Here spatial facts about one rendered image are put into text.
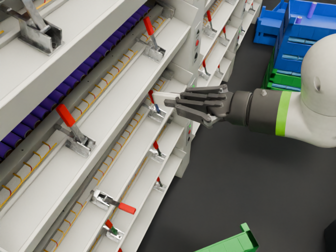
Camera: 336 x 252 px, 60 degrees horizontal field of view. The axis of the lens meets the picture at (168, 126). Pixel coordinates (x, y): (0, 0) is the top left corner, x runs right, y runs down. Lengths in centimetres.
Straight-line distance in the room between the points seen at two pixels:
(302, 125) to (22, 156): 47
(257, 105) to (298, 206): 80
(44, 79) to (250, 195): 108
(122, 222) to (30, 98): 56
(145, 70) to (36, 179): 30
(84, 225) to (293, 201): 93
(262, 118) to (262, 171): 80
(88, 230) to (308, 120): 47
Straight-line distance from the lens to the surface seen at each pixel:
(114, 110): 53
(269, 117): 60
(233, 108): 62
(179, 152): 114
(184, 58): 83
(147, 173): 90
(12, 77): 33
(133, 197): 86
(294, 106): 59
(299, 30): 128
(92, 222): 64
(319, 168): 149
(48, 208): 45
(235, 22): 153
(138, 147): 72
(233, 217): 124
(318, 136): 59
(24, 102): 34
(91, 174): 65
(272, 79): 141
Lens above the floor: 112
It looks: 49 degrees down
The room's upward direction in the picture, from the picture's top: straight up
